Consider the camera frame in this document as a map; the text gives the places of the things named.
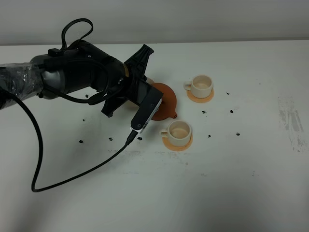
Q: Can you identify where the orange coaster near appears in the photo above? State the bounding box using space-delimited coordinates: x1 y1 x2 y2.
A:
162 135 193 152

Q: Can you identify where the orange coaster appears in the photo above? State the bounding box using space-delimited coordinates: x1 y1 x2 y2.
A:
162 135 193 152
186 89 214 103

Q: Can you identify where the brown clay teapot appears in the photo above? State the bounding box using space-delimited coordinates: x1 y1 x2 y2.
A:
125 82 180 122

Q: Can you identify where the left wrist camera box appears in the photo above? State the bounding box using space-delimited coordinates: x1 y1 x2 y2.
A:
128 80 163 133

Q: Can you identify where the white teacup far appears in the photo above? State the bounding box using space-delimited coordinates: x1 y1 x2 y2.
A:
183 75 213 99

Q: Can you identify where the white teacup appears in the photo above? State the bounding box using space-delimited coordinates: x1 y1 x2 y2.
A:
183 75 213 99
159 120 192 147

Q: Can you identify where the black left camera cable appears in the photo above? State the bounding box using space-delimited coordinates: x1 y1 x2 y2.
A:
31 18 139 193

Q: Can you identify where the white teacup near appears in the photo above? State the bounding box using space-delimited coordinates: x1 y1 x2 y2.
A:
159 120 192 147

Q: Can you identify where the beige round teapot coaster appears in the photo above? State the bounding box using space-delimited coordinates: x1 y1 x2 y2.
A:
145 77 155 85

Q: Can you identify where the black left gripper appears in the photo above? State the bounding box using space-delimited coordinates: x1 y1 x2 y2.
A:
59 41 154 118

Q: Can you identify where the orange coaster far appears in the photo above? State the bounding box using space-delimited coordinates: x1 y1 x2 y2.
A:
186 89 214 103

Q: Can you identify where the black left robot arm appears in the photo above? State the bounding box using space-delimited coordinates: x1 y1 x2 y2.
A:
0 40 162 120

